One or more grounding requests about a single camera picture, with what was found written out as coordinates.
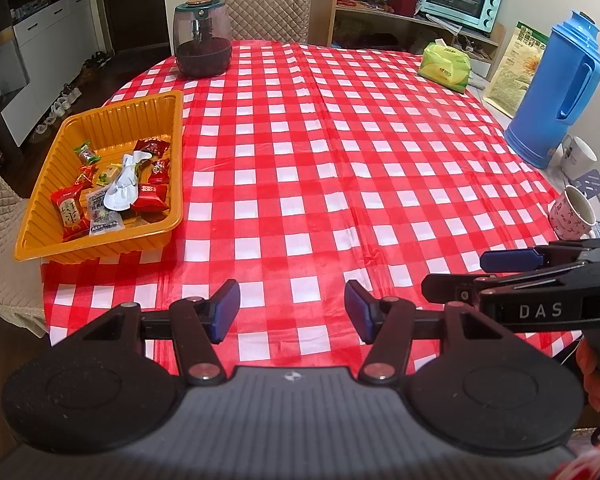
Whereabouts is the orange plastic tray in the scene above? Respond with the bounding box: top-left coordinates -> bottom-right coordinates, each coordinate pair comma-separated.
14,90 -> 185,264

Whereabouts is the blue perforated coaster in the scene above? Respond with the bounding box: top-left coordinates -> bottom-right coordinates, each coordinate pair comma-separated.
575,170 -> 600,198

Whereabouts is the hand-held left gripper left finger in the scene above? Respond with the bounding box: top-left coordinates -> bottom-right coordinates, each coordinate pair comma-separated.
55,279 -> 242,387

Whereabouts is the large red snack packet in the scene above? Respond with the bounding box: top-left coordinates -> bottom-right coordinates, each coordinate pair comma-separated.
50,186 -> 92,242

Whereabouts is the orange-red candy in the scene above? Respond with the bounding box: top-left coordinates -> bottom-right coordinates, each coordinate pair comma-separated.
76,164 -> 101,192

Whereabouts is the white mug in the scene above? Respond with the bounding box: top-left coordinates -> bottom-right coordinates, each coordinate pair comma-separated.
560,136 -> 598,181

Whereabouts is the beige quilted chair back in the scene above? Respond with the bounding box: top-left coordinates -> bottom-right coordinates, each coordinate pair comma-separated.
206,0 -> 340,46

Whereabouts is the dark jar with teal lid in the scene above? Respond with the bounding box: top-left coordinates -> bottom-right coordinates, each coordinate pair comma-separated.
172,0 -> 233,79

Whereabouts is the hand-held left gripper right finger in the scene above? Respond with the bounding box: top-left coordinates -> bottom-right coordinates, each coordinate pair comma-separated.
344,279 -> 526,386

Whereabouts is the green tissue pack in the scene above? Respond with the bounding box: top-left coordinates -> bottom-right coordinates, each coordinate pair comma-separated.
418,42 -> 473,93

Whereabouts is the printed paper bag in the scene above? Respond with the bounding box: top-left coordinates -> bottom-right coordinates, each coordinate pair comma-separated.
482,21 -> 551,121

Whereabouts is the green candy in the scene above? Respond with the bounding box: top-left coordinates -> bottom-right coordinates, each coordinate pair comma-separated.
73,141 -> 101,165

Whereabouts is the row of shoes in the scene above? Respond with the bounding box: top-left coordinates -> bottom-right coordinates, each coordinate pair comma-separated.
30,50 -> 113,136

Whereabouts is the clear grey snack packet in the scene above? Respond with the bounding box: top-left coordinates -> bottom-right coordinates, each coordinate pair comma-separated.
85,187 -> 126,235

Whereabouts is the yellow candy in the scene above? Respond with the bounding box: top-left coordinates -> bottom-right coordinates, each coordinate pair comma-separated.
96,162 -> 123,186

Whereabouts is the wooden shelf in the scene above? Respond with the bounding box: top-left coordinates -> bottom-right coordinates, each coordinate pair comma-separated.
307,0 -> 506,66

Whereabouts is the blue thermos jug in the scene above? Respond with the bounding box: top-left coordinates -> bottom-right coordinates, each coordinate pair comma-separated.
504,10 -> 600,170

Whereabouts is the small red snack packet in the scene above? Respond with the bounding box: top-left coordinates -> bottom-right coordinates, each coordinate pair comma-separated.
133,137 -> 172,161
130,183 -> 171,213
147,157 -> 172,185

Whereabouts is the person's right hand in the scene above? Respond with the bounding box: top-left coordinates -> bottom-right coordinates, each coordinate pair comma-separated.
576,340 -> 600,413

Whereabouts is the red white checked tablecloth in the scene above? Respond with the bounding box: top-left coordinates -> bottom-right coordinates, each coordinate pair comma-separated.
40,40 -> 588,396

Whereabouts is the silver green-edged snack packet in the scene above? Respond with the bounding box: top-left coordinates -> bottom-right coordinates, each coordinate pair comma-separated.
104,151 -> 149,212

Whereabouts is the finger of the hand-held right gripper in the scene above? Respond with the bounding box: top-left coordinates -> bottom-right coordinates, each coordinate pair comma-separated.
421,257 -> 600,306
480,237 -> 600,272

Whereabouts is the dark door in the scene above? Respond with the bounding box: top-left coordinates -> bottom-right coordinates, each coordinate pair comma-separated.
97,0 -> 171,56

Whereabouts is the white drawer cabinet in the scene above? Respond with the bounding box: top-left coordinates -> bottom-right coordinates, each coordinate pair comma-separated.
0,0 -> 103,148

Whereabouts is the pink patterned mug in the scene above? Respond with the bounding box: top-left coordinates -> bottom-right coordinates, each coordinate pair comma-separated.
549,185 -> 598,241

